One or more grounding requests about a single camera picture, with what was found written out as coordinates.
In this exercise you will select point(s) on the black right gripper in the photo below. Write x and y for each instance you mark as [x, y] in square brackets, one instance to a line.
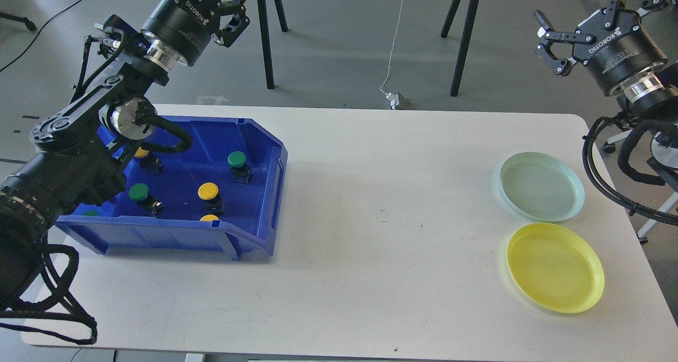
[619, 52]

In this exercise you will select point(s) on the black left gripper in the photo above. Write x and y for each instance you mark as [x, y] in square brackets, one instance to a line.
[187, 25]

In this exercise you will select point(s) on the yellow push button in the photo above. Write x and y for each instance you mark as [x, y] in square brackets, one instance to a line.
[210, 218]
[210, 194]
[147, 161]

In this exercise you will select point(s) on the green push button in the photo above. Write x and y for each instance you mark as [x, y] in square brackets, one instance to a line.
[140, 194]
[240, 170]

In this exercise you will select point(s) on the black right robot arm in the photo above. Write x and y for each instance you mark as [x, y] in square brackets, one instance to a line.
[648, 106]

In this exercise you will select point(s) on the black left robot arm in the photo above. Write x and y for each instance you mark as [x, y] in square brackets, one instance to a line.
[84, 149]

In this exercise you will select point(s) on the yellow push button back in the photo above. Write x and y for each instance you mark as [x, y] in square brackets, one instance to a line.
[147, 161]

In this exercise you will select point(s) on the light green plastic plate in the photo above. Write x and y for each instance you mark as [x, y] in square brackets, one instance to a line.
[541, 187]

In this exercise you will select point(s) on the yellow push button front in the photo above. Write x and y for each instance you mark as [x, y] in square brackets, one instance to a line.
[210, 218]

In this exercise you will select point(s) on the yellow plastic plate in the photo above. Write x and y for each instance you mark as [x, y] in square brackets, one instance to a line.
[555, 268]

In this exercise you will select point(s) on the black tripod left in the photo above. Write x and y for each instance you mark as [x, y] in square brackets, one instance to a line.
[265, 36]

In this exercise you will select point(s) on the black tripod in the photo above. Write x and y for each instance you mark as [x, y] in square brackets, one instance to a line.
[467, 30]
[265, 36]

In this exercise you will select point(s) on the black tripod right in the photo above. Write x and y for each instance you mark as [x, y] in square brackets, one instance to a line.
[467, 30]

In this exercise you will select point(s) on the blue plastic storage bin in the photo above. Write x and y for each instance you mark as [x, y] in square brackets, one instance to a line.
[251, 212]

